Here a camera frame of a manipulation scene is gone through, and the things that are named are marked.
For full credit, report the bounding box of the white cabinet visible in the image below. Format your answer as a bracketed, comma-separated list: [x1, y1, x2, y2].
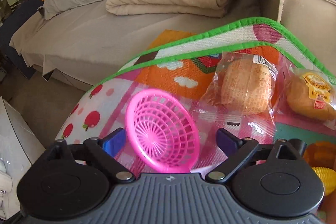
[1, 98, 45, 221]

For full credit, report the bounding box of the colourful play mat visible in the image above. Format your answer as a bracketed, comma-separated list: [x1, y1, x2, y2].
[55, 16, 336, 222]

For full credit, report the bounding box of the yellow corn toy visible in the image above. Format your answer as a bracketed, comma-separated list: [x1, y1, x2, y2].
[303, 141, 335, 196]

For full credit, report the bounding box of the packaged round bread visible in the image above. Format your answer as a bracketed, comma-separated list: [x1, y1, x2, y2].
[193, 52, 278, 143]

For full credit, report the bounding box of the packaged bun yellow label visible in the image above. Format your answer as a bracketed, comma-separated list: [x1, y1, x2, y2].
[278, 68, 335, 131]

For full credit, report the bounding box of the pink plastic strainer scoop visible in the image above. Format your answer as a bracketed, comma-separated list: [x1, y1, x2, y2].
[125, 89, 200, 173]

